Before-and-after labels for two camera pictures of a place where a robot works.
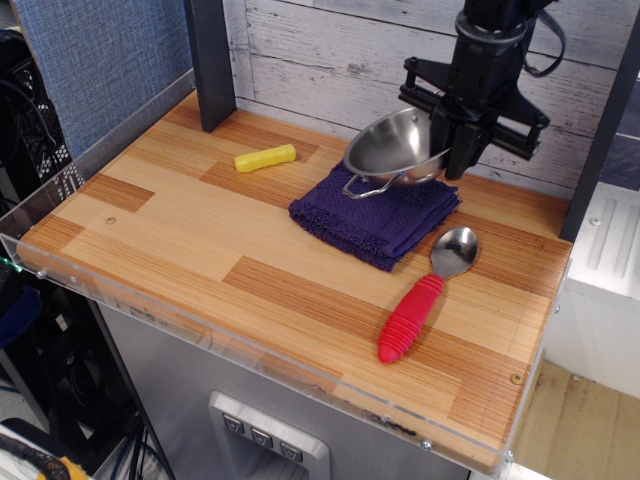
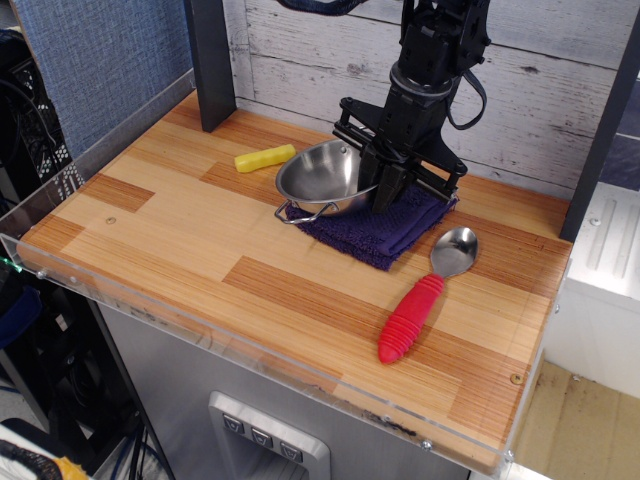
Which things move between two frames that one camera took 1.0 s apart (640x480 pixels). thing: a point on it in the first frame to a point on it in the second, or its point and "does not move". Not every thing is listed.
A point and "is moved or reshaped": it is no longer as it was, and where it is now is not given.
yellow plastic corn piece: [255, 160] does not move
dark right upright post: [611, 126] does not move
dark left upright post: [211, 52] does not move
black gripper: [480, 84] to [408, 133]
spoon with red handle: [451, 253] does not move
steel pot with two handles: [395, 146] is moved or reshaped
